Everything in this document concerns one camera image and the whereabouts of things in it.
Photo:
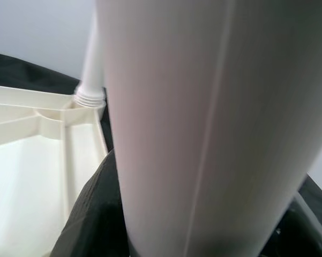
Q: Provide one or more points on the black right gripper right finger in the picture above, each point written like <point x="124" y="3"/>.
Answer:
<point x="305" y="233"/>

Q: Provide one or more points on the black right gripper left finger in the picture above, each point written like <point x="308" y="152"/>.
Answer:
<point x="96" y="214"/>

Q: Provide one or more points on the white plastic table leg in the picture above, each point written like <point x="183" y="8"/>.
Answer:
<point x="203" y="107"/>
<point x="92" y="75"/>

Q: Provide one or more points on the white plastic children table top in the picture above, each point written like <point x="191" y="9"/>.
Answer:
<point x="21" y="174"/>

